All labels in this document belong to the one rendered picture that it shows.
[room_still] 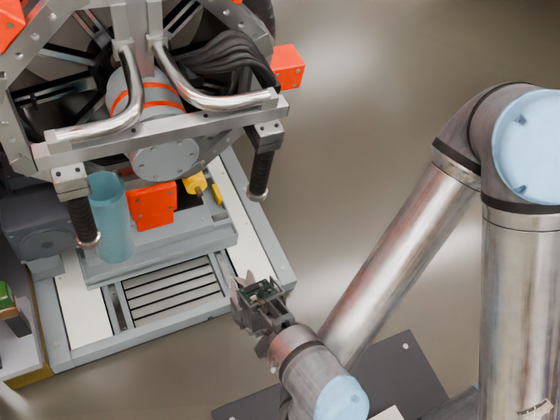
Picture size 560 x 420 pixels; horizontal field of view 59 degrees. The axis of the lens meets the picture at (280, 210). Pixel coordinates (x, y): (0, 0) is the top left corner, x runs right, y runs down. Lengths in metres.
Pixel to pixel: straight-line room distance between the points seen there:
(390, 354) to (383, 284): 0.67
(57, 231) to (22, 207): 0.11
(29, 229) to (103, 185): 0.44
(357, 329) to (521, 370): 0.25
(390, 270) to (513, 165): 0.29
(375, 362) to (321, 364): 0.67
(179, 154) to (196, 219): 0.69
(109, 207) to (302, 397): 0.55
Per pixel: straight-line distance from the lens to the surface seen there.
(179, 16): 1.07
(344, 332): 0.85
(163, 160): 0.95
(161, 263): 1.65
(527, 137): 0.59
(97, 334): 1.63
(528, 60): 3.23
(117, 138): 0.82
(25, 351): 1.25
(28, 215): 1.46
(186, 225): 1.61
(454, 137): 0.74
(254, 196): 1.02
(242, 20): 0.99
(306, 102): 2.36
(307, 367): 0.77
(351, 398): 0.74
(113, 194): 1.05
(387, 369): 1.44
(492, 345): 0.74
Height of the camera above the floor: 1.59
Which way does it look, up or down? 55 degrees down
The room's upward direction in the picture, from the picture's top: 16 degrees clockwise
